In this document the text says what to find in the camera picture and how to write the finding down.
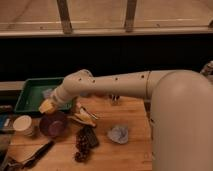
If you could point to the dark scrubbing pad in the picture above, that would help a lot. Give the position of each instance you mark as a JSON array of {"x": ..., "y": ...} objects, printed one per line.
[{"x": 91, "y": 136}]

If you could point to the white stacked cups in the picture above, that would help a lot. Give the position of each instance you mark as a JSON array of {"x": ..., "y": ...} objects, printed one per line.
[{"x": 24, "y": 125}]

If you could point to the crumpled blue-white cloth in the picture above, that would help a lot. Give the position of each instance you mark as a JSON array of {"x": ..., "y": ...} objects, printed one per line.
[{"x": 119, "y": 134}]

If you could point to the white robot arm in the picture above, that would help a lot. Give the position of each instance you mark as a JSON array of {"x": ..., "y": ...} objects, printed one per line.
[{"x": 181, "y": 111}]

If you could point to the purple bowl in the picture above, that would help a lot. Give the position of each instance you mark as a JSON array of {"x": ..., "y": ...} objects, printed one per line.
[{"x": 53, "y": 125}]

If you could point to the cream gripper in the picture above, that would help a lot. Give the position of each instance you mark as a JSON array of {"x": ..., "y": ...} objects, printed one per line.
[{"x": 49, "y": 106}]

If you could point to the blue sponge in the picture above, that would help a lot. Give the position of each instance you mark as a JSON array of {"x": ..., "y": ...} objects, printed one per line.
[{"x": 46, "y": 93}]

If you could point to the black handled knife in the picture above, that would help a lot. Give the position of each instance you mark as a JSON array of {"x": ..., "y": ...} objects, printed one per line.
[{"x": 30, "y": 162}]

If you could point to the silver spoon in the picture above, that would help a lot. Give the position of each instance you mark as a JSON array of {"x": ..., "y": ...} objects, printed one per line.
[{"x": 89, "y": 113}]

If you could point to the green plastic tray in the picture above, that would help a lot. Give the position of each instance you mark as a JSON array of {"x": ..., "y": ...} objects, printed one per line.
[{"x": 31, "y": 95}]

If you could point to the yellow apple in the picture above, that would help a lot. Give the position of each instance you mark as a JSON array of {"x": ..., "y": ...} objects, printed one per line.
[{"x": 41, "y": 109}]

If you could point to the dark grape bunch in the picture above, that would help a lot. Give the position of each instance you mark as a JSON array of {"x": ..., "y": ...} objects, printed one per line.
[{"x": 83, "y": 147}]

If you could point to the blue box at left edge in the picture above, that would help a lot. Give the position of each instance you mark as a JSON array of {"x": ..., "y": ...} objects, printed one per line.
[{"x": 5, "y": 123}]

